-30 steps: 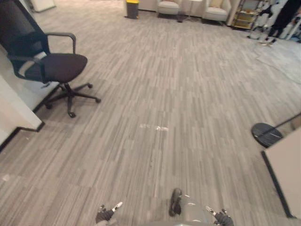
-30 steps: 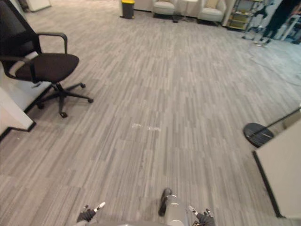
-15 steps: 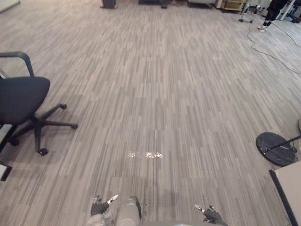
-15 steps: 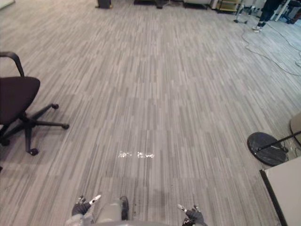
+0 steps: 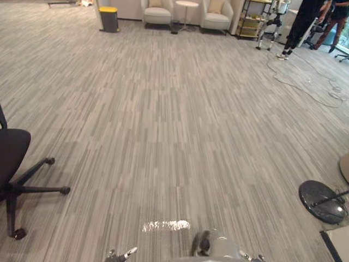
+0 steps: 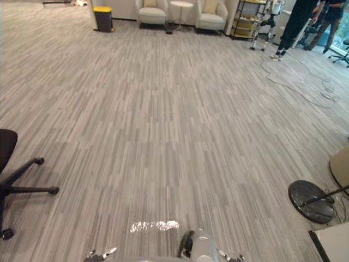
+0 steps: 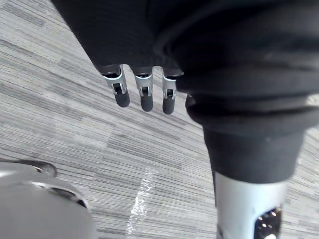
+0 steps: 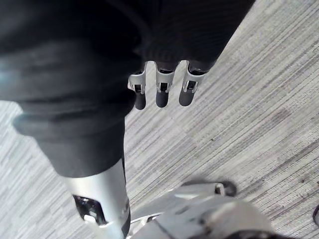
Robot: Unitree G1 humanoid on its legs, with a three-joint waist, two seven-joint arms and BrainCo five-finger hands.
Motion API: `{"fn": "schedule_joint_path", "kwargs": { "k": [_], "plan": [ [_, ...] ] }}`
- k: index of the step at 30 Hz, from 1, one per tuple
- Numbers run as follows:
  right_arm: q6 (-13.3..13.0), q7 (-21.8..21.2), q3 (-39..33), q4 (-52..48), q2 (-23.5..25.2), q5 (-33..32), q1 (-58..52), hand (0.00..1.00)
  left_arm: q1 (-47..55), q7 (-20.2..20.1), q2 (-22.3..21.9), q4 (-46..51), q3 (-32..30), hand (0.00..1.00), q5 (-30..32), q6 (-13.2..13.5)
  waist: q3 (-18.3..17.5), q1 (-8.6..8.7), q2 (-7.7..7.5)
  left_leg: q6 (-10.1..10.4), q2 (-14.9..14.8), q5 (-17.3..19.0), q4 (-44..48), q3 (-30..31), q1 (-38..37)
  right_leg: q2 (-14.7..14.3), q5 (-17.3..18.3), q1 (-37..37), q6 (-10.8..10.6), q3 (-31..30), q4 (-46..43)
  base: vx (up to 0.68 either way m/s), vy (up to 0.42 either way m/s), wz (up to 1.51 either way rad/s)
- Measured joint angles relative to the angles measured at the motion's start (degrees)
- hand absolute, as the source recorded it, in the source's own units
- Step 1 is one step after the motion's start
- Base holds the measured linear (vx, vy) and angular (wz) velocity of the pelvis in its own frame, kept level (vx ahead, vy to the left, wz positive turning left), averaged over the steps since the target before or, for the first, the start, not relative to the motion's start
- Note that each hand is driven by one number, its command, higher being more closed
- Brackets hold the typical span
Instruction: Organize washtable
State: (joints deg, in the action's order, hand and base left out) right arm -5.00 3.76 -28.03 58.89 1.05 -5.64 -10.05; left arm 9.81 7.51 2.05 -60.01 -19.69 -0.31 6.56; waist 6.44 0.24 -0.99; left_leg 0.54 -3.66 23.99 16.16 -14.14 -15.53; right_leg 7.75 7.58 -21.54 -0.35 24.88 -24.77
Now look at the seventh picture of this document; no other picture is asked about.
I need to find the silver robot leg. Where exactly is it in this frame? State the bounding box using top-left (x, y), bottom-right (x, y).
top-left (0, 160), bottom-right (97, 239)

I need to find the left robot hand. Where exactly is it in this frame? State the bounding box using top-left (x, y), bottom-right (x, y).
top-left (51, 0), bottom-right (319, 239)

